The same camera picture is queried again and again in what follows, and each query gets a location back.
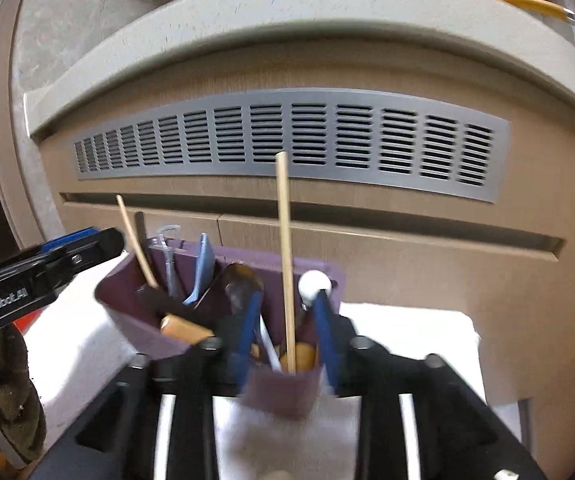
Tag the maroon plastic utensil holder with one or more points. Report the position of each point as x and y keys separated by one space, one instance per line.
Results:
x=127 y=310

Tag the wooden chopstick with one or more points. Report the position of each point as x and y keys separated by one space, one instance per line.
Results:
x=286 y=260
x=135 y=240

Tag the white textured tablecloth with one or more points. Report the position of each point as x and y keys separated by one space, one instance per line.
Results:
x=67 y=360

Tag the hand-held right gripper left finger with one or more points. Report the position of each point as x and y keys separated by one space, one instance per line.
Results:
x=248 y=330

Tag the person's left hand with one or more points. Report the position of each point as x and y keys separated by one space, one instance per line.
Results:
x=7 y=395

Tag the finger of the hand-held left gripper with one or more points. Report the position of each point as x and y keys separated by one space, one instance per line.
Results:
x=69 y=240
x=97 y=252

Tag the shovel-shaped metal spoon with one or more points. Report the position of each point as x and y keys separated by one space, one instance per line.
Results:
x=170 y=260

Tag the long grey vent grille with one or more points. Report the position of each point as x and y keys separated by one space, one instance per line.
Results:
x=292 y=132

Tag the wooden kitchen cabinet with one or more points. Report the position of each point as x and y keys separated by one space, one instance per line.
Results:
x=417 y=270

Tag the grey stone kitchen counter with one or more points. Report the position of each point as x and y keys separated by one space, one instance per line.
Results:
x=317 y=25

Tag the blue plastic rice spoon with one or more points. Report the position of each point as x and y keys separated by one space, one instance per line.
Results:
x=201 y=270

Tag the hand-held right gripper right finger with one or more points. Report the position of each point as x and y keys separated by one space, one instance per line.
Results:
x=325 y=340

